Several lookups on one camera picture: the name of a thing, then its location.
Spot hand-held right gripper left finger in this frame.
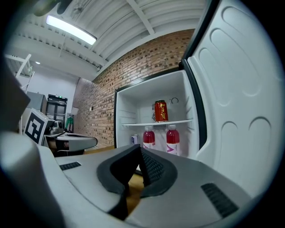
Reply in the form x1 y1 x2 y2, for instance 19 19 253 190
55 143 143 221

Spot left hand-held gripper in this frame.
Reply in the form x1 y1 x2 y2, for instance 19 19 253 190
24 108 98 156

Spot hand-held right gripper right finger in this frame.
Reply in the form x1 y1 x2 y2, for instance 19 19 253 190
124 147 265 228

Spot black mini fridge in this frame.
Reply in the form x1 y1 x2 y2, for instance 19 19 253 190
113 0 285 201

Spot black glass-door cabinet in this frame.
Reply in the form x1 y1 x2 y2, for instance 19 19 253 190
45 94 68 132

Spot grey metal cabinet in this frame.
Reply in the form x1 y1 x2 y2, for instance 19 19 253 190
25 91 48 112

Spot pink drink bottle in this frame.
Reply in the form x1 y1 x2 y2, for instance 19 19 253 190
166 124 180 156
143 126 156 149

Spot red drink can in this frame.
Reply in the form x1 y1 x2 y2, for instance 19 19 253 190
154 100 169 123

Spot white shelving rack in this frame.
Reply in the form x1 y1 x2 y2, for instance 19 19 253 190
4 53 35 94

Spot long ceiling light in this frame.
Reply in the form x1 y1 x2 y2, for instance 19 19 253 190
46 14 98 45

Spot white wire fridge shelf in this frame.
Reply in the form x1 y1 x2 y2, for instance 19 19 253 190
122 119 193 128

